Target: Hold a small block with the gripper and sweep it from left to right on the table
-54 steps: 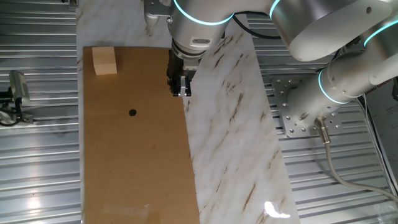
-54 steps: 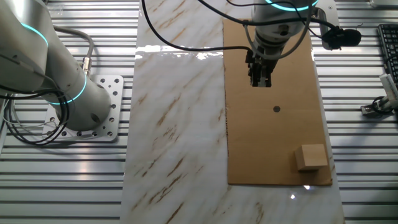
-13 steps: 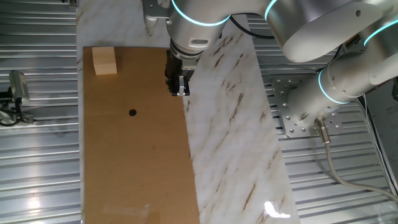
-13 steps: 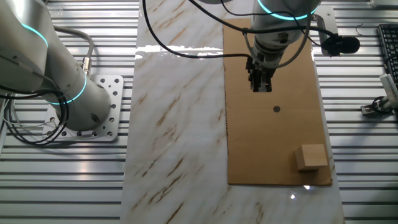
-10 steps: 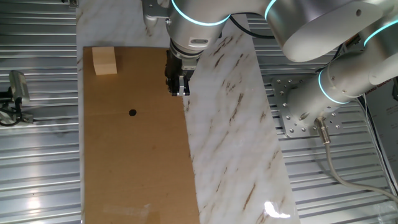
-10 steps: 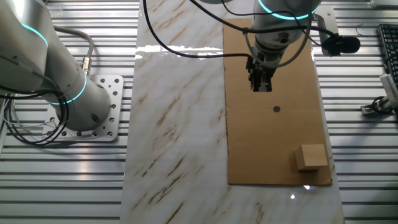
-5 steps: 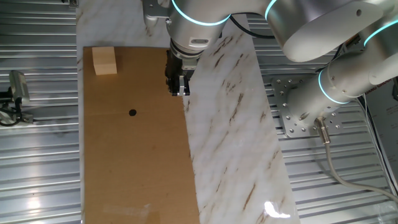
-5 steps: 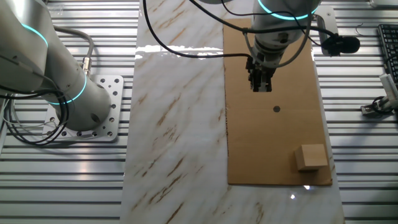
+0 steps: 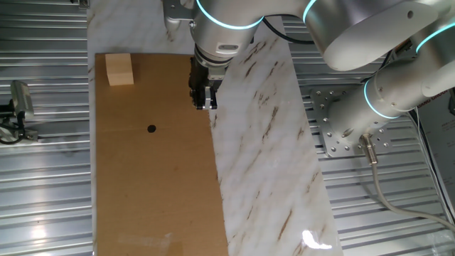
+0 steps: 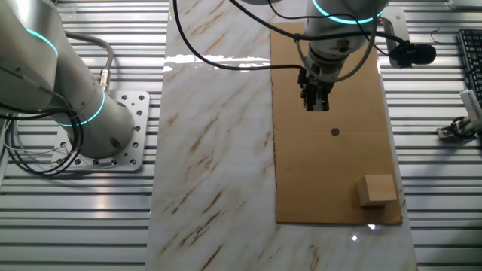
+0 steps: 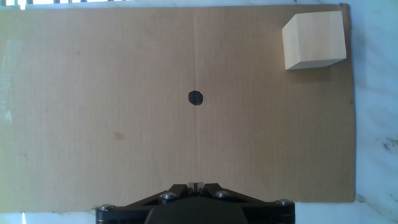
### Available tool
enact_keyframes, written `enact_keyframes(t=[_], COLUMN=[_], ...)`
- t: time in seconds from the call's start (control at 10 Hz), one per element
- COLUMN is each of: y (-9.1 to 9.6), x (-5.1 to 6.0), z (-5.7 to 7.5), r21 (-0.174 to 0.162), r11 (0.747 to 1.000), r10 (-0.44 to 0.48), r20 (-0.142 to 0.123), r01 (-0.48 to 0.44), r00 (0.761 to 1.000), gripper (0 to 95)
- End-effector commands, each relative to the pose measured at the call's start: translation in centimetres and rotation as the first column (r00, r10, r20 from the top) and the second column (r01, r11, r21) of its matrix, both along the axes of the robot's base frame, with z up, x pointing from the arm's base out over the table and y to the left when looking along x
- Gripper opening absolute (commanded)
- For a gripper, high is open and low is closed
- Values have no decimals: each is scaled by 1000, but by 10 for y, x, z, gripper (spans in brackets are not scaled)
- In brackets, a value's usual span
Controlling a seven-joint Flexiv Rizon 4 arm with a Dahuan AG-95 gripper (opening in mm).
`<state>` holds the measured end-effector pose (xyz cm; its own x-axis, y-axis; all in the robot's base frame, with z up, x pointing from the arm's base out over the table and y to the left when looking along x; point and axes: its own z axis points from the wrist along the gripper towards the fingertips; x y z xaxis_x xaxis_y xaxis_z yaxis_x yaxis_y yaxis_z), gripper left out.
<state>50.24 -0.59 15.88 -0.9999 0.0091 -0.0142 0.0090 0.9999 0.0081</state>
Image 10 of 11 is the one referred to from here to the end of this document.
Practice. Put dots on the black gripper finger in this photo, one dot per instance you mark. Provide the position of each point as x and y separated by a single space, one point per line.
309 99
322 101

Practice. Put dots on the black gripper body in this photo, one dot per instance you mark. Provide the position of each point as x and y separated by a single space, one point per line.
316 83

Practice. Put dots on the small wooden block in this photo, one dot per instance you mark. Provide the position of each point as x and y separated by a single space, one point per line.
376 190

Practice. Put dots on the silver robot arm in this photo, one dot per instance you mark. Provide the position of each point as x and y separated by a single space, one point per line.
37 56

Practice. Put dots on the black round dot mark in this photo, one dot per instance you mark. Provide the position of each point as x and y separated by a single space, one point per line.
335 132

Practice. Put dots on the brown cardboard sheet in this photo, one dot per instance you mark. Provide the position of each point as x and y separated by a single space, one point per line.
320 169

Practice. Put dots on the white marble pattern board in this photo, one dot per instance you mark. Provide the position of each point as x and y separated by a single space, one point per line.
214 150

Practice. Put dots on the black keyboard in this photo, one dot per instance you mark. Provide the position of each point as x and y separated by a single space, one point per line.
472 56

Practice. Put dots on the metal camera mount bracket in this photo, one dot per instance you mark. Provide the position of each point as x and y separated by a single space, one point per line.
446 133

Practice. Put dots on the silver side camera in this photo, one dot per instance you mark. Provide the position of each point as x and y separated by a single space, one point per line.
472 107

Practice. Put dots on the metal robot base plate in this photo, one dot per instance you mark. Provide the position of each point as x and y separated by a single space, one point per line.
139 113

